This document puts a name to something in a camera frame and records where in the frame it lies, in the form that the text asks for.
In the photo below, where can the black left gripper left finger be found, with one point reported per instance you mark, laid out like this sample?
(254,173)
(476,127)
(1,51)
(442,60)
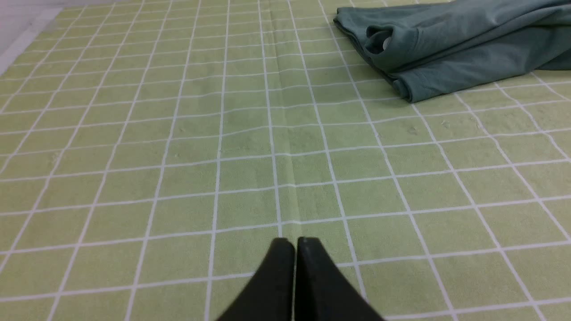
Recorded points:
(268,294)

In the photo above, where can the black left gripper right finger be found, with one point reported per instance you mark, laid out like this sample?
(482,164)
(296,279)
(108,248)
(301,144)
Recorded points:
(322,293)

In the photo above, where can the green long-sleeved shirt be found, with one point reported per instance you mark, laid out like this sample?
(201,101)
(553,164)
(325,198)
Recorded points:
(427,50)

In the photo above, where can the green checkered tablecloth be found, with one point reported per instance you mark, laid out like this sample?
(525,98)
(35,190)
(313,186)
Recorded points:
(152,149)

